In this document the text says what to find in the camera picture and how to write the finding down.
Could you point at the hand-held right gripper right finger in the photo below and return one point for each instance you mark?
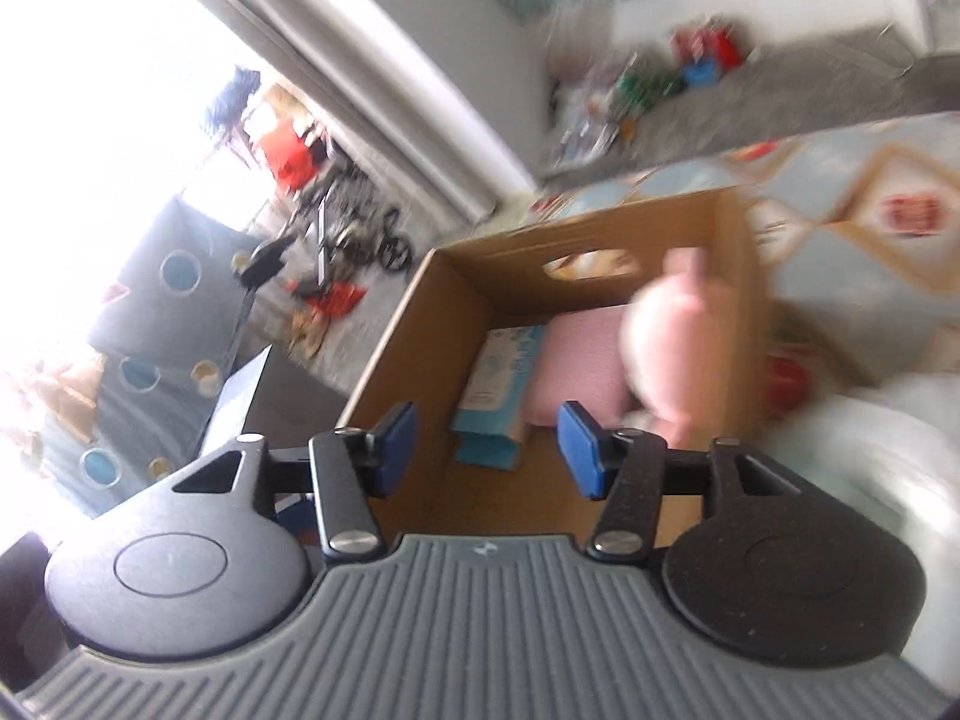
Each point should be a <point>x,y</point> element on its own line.
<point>581,457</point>

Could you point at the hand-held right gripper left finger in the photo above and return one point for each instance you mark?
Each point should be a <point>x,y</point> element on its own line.
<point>394,446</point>

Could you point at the pink sponge block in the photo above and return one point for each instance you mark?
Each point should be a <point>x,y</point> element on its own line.
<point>577,360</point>

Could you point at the light blue tissue pack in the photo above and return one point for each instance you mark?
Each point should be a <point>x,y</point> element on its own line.
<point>499,375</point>

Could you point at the pink plush toy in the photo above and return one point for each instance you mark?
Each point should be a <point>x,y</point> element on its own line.
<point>667,345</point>

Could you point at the brown cardboard box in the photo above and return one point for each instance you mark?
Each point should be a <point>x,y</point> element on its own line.
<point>450,292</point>

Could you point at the crumpled red plastic bag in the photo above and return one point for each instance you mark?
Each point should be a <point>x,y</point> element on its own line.
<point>334,300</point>

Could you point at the wheelchair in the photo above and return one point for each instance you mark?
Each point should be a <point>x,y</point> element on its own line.
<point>352,232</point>

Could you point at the black stand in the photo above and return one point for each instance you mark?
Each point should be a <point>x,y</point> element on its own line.
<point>262,262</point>

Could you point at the white plastic bag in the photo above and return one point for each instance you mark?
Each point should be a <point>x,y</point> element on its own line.
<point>885,465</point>

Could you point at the orange-red shopping bag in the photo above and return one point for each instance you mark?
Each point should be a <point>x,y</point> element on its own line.
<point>285,154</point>

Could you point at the grey curtain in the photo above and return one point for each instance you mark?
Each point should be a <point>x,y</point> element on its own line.
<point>375,75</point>

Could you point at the blue dotted cloth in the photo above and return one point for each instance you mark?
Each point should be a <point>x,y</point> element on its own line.
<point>232,101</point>

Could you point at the red can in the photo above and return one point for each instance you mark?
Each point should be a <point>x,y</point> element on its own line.
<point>701,45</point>

